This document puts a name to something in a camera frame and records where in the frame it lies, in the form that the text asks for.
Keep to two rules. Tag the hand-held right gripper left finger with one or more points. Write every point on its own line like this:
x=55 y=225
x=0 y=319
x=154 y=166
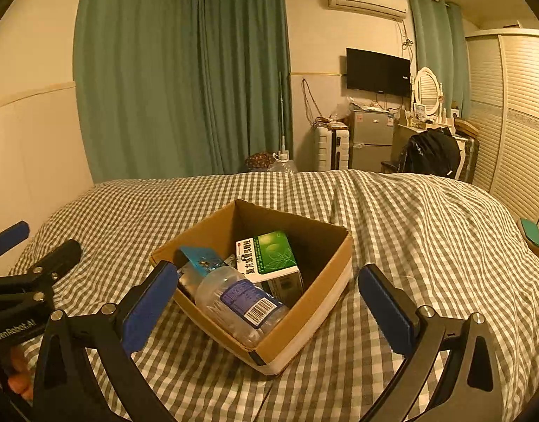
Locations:
x=150 y=303

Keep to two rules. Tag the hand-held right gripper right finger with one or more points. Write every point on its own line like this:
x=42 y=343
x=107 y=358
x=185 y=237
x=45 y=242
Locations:
x=383 y=303

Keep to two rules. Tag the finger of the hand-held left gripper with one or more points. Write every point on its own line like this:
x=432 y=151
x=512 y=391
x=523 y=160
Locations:
x=12 y=233
x=62 y=255

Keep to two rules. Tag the blue printed packet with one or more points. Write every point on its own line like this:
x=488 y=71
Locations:
x=201 y=257

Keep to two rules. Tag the brown cardboard box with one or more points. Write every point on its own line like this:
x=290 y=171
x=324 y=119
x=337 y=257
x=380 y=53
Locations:
x=309 y=312

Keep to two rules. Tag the clear plastic bottle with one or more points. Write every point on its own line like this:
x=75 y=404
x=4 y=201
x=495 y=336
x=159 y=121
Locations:
x=234 y=299

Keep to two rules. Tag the green white medicine box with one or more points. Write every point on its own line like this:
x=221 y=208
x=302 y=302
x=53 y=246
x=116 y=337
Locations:
x=269 y=255

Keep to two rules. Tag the person's left hand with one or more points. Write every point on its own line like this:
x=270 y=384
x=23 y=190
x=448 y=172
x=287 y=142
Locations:
x=19 y=376

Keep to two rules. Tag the grey white checkered blanket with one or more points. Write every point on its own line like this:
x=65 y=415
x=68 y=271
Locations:
x=405 y=228

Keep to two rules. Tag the black backpack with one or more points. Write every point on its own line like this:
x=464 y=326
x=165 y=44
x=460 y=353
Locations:
x=432 y=151

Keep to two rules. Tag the small silver fridge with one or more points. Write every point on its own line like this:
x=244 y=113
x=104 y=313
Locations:
x=370 y=140

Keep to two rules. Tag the white suitcase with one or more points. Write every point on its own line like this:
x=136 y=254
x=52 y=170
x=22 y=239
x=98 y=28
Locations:
x=328 y=149

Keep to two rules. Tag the teal padded item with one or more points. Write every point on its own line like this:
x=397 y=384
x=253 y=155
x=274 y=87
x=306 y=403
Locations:
x=532 y=233

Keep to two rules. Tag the clear water jug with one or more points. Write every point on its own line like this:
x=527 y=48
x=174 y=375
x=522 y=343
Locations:
x=283 y=165

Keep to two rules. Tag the brown patterned cushion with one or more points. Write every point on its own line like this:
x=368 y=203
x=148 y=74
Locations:
x=259 y=161

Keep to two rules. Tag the thin white pole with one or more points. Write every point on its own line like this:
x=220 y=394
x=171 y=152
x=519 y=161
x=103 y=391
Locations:
x=282 y=114

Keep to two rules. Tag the white oval mirror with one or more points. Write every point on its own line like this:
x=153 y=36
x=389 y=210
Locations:
x=426 y=90

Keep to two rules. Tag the white louvered wardrobe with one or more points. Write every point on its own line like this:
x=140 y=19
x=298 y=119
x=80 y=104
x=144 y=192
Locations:
x=515 y=118

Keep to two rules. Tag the light green curtain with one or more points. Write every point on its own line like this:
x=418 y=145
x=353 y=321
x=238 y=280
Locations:
x=436 y=52

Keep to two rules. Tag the air conditioner pipe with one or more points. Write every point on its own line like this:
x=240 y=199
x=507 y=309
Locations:
x=405 y=39

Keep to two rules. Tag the white air conditioner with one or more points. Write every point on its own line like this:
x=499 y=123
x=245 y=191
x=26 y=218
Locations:
x=366 y=0

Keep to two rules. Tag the black wall television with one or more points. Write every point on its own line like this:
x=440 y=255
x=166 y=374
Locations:
x=377 y=70

